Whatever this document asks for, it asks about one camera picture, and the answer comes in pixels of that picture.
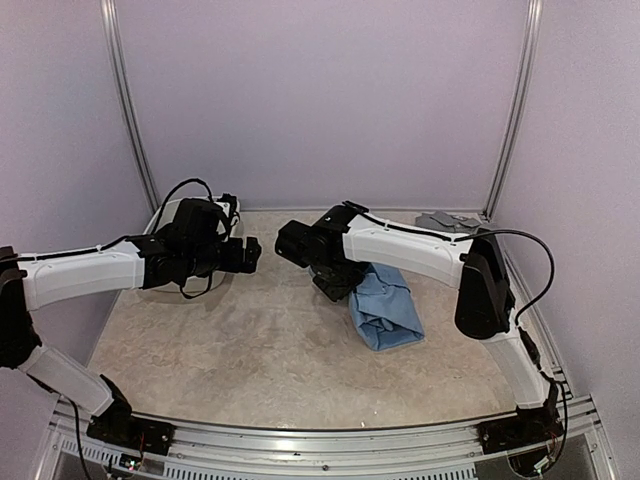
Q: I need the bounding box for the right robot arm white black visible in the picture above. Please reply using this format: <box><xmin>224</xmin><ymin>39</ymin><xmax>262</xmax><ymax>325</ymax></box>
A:
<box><xmin>275</xmin><ymin>201</ymin><xmax>568</xmax><ymax>453</ymax></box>

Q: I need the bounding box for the light blue long sleeve shirt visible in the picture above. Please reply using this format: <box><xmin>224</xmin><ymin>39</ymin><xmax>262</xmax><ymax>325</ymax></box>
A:
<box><xmin>337</xmin><ymin>263</ymin><xmax>425</xmax><ymax>352</ymax></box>

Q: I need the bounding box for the left aluminium corner post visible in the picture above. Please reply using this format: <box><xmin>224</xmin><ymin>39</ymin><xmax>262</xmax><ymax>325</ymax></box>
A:
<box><xmin>100</xmin><ymin>0</ymin><xmax>160</xmax><ymax>212</ymax></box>

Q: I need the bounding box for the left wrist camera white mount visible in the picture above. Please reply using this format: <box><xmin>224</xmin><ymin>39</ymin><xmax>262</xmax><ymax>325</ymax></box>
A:
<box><xmin>215</xmin><ymin>193</ymin><xmax>240</xmax><ymax>225</ymax></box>

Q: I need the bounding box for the white plastic laundry basket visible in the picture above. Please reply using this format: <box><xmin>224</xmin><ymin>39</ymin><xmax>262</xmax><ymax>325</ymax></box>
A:
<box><xmin>144</xmin><ymin>199</ymin><xmax>244</xmax><ymax>296</ymax></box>

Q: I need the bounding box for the aluminium corner post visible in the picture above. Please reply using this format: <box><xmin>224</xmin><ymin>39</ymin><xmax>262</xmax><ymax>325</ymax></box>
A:
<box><xmin>100</xmin><ymin>0</ymin><xmax>160</xmax><ymax>212</ymax></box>
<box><xmin>482</xmin><ymin>0</ymin><xmax>544</xmax><ymax>220</ymax></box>

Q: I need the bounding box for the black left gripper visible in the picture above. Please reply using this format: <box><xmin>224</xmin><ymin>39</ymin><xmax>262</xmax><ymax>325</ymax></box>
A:
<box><xmin>186</xmin><ymin>235</ymin><xmax>260</xmax><ymax>277</ymax></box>

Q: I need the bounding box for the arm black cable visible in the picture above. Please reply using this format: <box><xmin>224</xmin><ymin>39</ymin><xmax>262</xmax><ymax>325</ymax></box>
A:
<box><xmin>159</xmin><ymin>177</ymin><xmax>216</xmax><ymax>221</ymax></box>
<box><xmin>474</xmin><ymin>228</ymin><xmax>556</xmax><ymax>326</ymax></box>

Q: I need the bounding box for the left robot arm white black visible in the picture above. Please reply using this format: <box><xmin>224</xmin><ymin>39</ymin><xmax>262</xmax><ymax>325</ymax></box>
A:
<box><xmin>1</xmin><ymin>194</ymin><xmax>262</xmax><ymax>455</ymax></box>

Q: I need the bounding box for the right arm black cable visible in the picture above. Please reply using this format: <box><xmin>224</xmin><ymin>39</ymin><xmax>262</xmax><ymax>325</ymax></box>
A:
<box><xmin>474</xmin><ymin>228</ymin><xmax>556</xmax><ymax>326</ymax></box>

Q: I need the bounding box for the right aluminium corner post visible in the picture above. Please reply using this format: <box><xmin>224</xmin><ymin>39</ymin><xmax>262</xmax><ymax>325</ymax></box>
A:
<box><xmin>482</xmin><ymin>0</ymin><xmax>544</xmax><ymax>220</ymax></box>

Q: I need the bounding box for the front aluminium frame rail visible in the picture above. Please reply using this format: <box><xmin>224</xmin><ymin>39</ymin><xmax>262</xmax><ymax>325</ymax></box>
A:
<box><xmin>34</xmin><ymin>394</ymin><xmax>616</xmax><ymax>480</ymax></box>

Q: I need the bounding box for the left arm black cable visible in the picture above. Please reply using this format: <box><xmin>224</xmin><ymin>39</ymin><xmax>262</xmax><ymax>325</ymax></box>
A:
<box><xmin>159</xmin><ymin>177</ymin><xmax>216</xmax><ymax>221</ymax></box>

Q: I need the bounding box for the folded grey button shirt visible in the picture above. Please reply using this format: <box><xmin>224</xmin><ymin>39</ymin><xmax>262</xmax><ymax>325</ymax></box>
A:
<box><xmin>414</xmin><ymin>210</ymin><xmax>484</xmax><ymax>234</ymax></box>

